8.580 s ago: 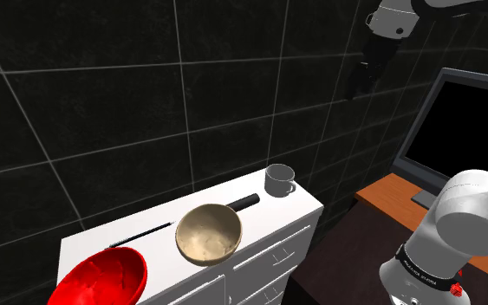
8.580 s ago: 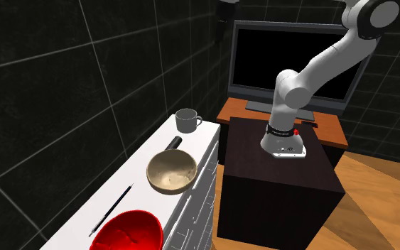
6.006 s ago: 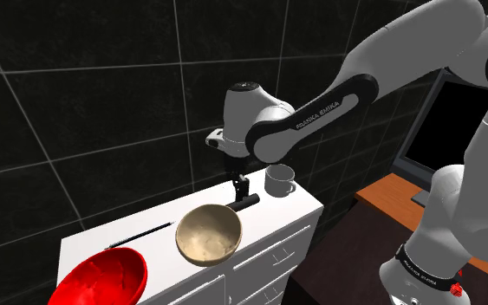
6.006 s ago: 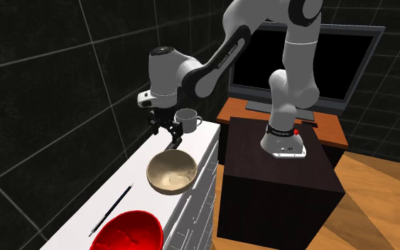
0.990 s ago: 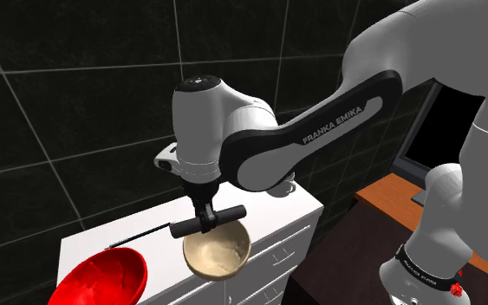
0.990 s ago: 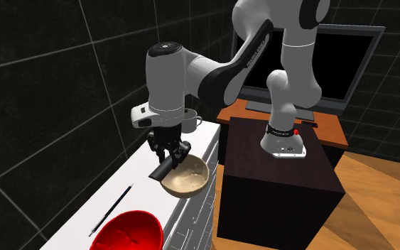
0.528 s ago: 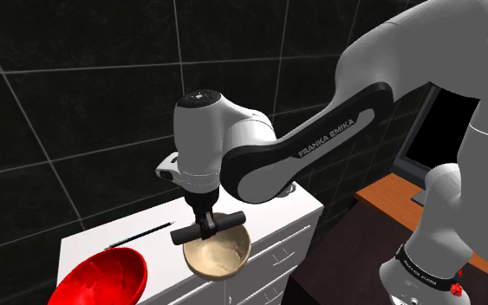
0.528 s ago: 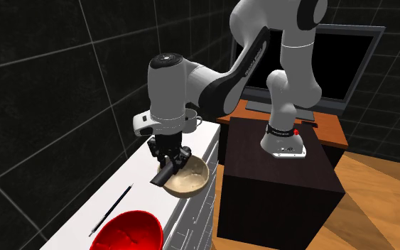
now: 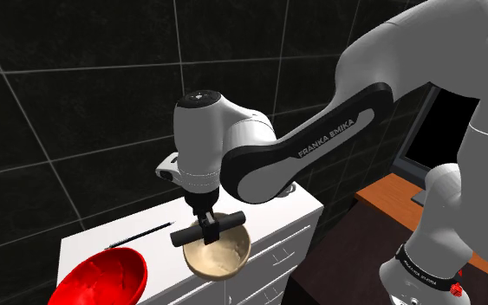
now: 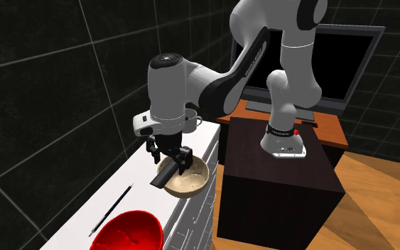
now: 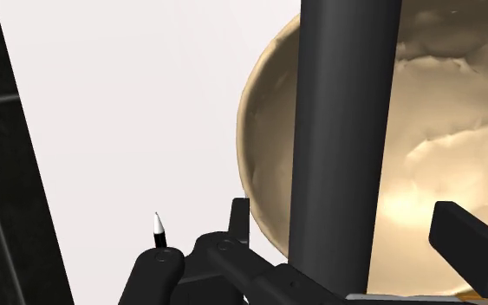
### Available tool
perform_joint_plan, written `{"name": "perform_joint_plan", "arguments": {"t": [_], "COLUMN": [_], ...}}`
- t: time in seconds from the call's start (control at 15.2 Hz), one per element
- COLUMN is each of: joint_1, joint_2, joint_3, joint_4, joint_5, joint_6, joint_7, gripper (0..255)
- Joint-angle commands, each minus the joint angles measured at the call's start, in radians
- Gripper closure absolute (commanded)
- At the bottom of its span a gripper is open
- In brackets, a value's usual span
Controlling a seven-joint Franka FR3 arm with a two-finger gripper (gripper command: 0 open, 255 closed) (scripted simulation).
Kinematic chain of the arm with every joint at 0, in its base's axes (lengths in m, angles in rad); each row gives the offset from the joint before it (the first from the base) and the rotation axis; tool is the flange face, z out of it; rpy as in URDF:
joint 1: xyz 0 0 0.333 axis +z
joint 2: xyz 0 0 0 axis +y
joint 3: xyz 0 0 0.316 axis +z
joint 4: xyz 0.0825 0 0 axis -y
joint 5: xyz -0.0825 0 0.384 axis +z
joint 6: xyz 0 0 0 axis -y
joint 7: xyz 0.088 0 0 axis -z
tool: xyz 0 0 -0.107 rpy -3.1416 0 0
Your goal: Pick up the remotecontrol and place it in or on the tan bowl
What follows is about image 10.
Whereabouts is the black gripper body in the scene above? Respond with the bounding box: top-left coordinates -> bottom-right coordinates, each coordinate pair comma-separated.
146,132 -> 184,156

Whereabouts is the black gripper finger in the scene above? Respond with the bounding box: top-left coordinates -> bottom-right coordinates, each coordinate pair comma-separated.
174,146 -> 194,175
146,136 -> 162,165

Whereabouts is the black cylinder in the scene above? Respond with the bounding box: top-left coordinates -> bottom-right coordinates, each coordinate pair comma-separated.
150,161 -> 180,190

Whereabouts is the beige bowl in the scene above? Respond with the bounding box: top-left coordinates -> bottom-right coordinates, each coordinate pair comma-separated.
156,154 -> 210,200

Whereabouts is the white mug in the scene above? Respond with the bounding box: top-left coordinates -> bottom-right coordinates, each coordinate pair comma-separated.
182,108 -> 204,134

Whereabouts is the white chest of drawers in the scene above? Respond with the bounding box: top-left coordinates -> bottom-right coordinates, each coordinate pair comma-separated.
39,119 -> 222,250

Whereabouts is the black pencil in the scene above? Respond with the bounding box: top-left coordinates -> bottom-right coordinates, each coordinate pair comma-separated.
88,183 -> 134,238

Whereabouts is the red bowl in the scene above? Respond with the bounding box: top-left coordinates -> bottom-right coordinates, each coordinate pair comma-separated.
89,210 -> 164,250

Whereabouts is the dark robot stand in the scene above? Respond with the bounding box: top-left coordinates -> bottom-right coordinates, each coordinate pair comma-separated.
216,116 -> 346,250

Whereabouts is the brown wooden table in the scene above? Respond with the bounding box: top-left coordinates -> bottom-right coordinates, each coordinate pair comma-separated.
215,99 -> 349,151

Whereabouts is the black television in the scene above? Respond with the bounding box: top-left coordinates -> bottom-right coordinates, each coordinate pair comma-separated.
229,23 -> 387,117

